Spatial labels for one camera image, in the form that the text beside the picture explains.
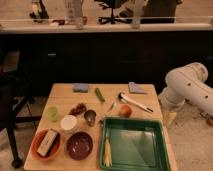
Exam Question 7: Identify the red apple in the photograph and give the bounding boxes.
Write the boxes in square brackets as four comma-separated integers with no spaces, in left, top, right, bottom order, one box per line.
[119,105,132,118]

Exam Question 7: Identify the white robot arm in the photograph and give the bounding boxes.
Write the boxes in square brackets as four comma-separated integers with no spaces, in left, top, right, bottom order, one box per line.
[158,62,213,117]

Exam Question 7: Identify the small metal cup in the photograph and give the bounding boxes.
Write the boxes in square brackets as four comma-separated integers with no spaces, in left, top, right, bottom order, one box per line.
[84,110,96,126]

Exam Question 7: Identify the green plastic cup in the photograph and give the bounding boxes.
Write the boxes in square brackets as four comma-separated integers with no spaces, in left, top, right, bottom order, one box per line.
[45,106,59,122]

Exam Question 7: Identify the grey folded cloth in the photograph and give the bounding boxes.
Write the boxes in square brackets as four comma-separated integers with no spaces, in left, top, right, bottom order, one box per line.
[128,82,146,94]

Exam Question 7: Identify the dark red grapes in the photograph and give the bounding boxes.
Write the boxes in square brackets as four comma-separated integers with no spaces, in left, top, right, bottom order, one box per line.
[70,103,87,116]

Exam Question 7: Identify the white round container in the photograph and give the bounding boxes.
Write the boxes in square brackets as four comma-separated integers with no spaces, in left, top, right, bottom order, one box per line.
[60,115,77,133]

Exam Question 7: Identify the dark red bowl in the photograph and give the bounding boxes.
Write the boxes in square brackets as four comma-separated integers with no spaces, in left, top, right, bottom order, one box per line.
[66,132,93,160]

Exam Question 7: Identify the green plastic tray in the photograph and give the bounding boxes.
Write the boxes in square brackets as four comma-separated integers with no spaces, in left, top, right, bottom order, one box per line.
[99,117,171,171]

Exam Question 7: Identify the black office chair background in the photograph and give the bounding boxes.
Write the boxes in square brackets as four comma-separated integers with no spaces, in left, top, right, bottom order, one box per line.
[94,0,127,25]

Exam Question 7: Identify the white box in bowl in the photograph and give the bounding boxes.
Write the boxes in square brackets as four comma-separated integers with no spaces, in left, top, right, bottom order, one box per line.
[37,129,58,157]

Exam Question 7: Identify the corn cob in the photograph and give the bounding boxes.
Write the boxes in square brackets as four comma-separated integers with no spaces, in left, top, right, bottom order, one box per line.
[104,138,112,167]

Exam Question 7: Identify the orange bowl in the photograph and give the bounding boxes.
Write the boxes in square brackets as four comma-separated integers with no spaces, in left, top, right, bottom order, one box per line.
[30,130,61,161]

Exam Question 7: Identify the black office chair left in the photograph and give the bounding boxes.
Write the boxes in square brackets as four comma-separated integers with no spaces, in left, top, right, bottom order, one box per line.
[0,51,41,169]

